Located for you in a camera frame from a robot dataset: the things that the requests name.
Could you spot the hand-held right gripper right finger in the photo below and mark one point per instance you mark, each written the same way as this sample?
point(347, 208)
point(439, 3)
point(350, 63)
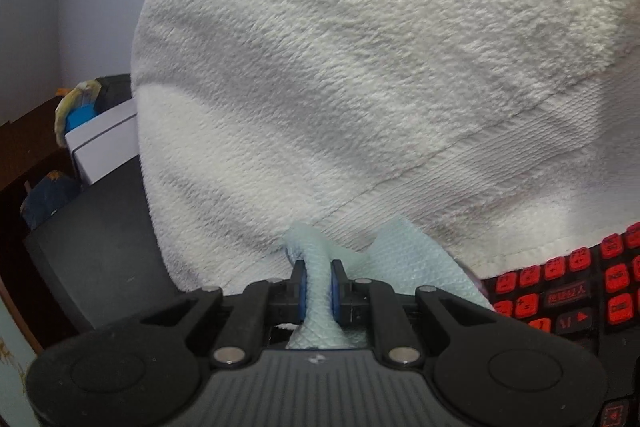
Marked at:
point(336, 292)

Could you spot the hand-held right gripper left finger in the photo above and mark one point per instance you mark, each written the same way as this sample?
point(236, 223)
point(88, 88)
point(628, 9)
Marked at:
point(300, 292)

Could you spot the pale blue waffle cloth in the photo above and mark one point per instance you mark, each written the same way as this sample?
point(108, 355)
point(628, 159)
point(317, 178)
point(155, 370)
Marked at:
point(400, 257)

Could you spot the white terry towel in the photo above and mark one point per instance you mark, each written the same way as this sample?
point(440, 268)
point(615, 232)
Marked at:
point(350, 82)

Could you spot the black keyboard with red keys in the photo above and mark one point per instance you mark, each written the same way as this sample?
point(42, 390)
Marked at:
point(565, 297)

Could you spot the white box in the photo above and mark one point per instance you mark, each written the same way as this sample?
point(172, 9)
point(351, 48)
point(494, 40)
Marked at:
point(100, 142)

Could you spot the black bag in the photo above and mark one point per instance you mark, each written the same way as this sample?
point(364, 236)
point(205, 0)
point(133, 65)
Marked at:
point(116, 92)

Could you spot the yellow plush toy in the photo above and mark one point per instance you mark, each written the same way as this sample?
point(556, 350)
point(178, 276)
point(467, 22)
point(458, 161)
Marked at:
point(66, 107)

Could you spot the brown wooden cabinet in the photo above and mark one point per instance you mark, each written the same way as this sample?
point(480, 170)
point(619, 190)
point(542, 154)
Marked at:
point(25, 147)

